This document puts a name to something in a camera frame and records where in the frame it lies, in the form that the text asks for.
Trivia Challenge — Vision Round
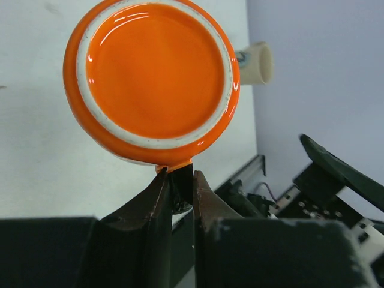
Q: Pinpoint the cream coral-pattern mug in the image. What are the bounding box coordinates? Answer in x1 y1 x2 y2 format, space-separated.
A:
236 41 274 85

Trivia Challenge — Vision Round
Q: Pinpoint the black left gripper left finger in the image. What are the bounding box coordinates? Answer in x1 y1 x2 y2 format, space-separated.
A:
1 170 172 287

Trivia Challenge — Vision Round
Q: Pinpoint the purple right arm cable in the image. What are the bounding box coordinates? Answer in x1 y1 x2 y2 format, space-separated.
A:
254 182 280 203

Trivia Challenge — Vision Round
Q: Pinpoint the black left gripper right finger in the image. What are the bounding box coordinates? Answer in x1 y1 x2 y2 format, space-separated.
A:
193 171 378 287

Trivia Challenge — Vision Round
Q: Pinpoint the orange ceramic mug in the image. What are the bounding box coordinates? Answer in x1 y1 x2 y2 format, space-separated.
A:
63 1 241 171

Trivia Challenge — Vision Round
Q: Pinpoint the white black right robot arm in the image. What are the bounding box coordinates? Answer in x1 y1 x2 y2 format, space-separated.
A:
269 134 383 267

